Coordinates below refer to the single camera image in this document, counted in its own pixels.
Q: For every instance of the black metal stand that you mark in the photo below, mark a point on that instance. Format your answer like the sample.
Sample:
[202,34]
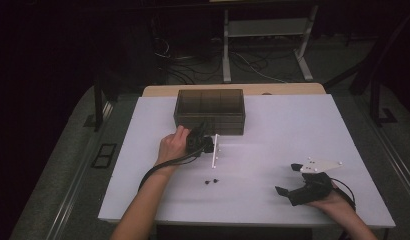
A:
[376,100]
[98,106]

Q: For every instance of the person's left hand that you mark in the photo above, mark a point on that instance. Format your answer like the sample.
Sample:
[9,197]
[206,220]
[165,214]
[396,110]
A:
[171,148]

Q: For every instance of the smoky transparent drawer box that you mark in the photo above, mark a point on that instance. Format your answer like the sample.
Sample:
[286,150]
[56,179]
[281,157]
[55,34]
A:
[209,103]

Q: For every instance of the light wooden table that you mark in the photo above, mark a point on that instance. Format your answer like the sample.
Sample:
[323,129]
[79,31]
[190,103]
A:
[293,88]

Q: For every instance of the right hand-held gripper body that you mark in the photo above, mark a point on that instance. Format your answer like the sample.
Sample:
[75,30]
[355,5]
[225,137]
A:
[311,190]

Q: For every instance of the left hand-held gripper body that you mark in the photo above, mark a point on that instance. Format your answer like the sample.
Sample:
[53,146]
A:
[197,143]

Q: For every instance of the white metal stand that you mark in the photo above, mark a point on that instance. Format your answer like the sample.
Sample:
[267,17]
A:
[226,50]

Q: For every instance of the person's right hand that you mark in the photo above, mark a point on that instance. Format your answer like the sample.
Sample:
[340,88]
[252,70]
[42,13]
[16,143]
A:
[336,203]

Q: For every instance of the metal floor rail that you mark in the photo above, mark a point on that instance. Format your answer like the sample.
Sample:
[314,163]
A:
[73,193]
[396,156]

